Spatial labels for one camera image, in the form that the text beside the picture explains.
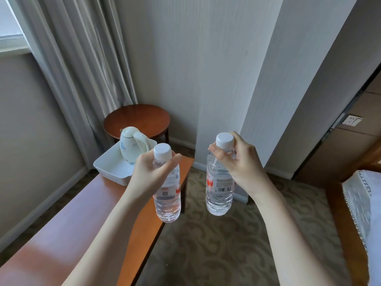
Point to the white bed linen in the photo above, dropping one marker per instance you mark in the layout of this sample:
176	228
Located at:
364	205

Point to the person's left forearm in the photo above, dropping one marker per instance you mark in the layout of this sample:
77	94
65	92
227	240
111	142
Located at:
113	238

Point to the round wooden side table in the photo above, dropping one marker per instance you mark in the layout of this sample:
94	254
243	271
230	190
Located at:
137	119

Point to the long wooden desk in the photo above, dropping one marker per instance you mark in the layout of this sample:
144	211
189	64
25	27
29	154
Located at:
65	235

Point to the person's left thumb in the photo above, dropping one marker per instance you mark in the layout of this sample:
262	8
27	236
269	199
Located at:
170	163

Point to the grey curtain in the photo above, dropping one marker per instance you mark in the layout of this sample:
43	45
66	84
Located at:
83	71

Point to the white electric kettle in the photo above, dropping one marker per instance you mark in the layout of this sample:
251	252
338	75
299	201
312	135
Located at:
129	145

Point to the white rectangular tray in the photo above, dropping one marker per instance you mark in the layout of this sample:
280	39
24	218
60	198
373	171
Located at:
111	166

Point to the person's right thumb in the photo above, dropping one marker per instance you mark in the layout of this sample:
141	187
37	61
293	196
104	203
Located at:
218	152

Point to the wooden bed frame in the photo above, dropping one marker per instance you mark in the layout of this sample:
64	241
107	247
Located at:
342	229

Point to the window frame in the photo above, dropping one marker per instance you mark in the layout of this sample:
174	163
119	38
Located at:
13	41

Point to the brown wall panel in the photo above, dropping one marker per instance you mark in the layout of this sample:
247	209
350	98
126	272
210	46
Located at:
342	148

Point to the person's right hand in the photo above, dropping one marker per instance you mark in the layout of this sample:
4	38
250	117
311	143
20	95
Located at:
245	166

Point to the clear water bottle white cap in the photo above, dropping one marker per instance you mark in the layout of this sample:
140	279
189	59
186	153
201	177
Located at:
168	202
218	190

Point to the white wall switch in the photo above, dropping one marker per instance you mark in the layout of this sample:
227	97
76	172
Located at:
351	120

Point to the person's left hand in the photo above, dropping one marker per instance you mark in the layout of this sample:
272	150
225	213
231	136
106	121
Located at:
144	178

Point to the person's right forearm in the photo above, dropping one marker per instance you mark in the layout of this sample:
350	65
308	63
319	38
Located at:
285	238

